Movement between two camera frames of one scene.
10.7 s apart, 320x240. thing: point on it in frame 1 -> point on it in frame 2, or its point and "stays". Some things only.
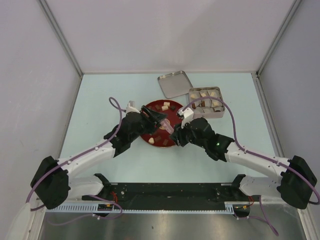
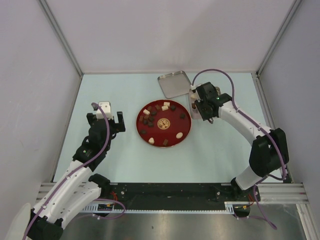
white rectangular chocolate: [164, 108] stays
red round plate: [160, 137] stays
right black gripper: [177, 136] -> [204, 116]
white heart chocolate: [151, 140] stays
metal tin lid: [175, 84] stays
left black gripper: [153, 119] -> [117, 127]
